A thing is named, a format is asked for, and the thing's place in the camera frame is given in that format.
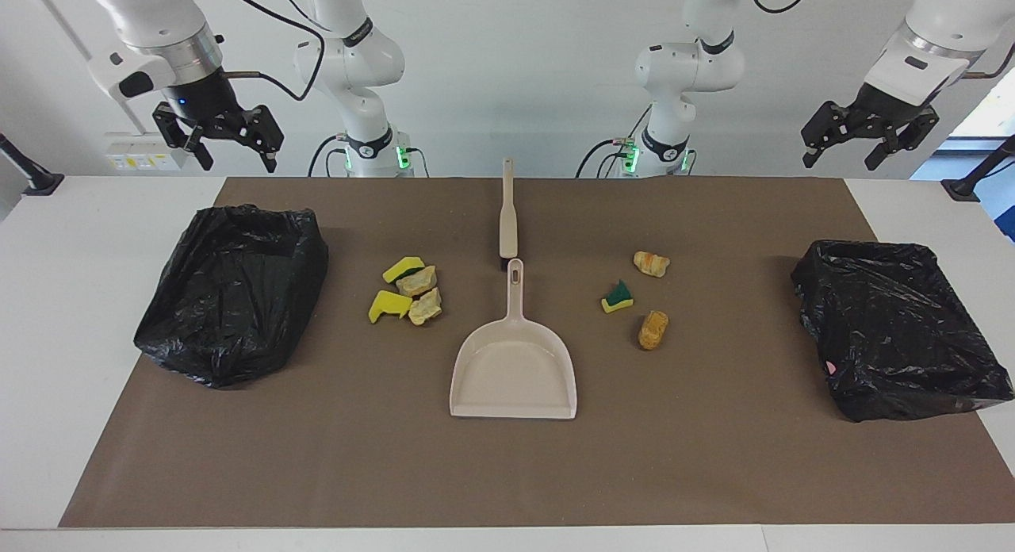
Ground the black base cable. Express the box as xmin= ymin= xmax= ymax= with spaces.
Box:
xmin=308 ymin=136 xmax=350 ymax=178
xmin=576 ymin=104 xmax=653 ymax=178

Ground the yellow green sponge wedge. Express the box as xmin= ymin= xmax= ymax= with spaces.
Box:
xmin=382 ymin=255 xmax=427 ymax=285

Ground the brown table mat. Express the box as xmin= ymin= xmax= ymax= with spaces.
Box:
xmin=58 ymin=177 xmax=1015 ymax=529

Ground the white wall socket box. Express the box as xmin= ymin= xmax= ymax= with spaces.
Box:
xmin=103 ymin=132 xmax=190 ymax=172

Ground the beige plastic dustpan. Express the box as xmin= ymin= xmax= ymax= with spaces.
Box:
xmin=449 ymin=258 xmax=578 ymax=420

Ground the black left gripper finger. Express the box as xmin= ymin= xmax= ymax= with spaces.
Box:
xmin=864 ymin=108 xmax=940 ymax=172
xmin=801 ymin=102 xmax=864 ymax=169

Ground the green yellow sponge scrap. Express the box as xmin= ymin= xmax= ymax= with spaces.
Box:
xmin=600 ymin=279 xmax=635 ymax=314

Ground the beige foam chunk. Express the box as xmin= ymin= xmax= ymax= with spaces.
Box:
xmin=408 ymin=287 xmax=443 ymax=327
xmin=396 ymin=265 xmax=439 ymax=297

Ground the black bin bag pink mark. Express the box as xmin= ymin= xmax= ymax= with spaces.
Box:
xmin=791 ymin=239 xmax=1015 ymax=424

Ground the white wall cable duct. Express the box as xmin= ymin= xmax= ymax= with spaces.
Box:
xmin=30 ymin=0 xmax=147 ymax=136

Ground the yellow notched sponge piece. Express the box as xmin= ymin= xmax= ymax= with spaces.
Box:
xmin=368 ymin=289 xmax=413 ymax=325

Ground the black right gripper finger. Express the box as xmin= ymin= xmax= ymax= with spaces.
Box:
xmin=230 ymin=105 xmax=284 ymax=174
xmin=153 ymin=102 xmax=213 ymax=172

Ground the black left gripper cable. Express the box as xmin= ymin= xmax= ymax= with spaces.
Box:
xmin=745 ymin=0 xmax=1015 ymax=81

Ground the beige hand brush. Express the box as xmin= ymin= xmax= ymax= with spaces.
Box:
xmin=498 ymin=157 xmax=519 ymax=269

